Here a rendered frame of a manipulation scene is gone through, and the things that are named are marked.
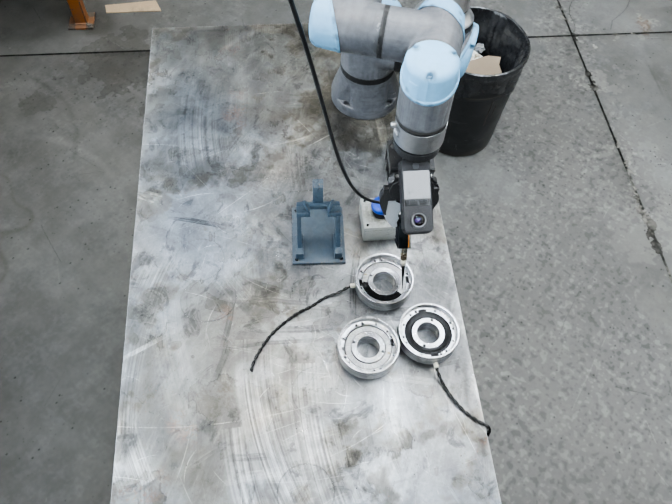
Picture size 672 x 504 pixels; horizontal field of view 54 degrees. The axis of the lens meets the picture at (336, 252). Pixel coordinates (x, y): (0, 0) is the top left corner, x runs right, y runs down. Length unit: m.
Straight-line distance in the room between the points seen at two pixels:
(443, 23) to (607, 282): 1.52
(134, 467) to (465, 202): 1.59
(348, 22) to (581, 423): 1.46
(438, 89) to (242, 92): 0.73
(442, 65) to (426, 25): 0.10
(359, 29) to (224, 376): 0.60
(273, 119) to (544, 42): 1.79
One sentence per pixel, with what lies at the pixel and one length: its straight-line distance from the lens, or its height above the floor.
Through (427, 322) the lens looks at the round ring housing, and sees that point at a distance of 1.17.
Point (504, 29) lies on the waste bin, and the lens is 2.43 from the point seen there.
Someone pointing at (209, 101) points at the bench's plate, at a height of 0.80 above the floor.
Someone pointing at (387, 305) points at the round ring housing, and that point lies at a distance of 1.17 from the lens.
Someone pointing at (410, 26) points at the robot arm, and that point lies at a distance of 0.97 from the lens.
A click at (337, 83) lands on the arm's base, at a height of 0.85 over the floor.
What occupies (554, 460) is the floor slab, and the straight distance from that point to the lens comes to 2.04.
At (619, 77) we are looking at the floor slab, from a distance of 3.01.
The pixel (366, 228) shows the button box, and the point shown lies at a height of 0.84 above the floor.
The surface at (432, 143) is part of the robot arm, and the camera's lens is 0.96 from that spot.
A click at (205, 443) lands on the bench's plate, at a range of 1.12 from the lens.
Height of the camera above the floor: 1.87
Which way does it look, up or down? 58 degrees down
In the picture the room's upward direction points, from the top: 3 degrees clockwise
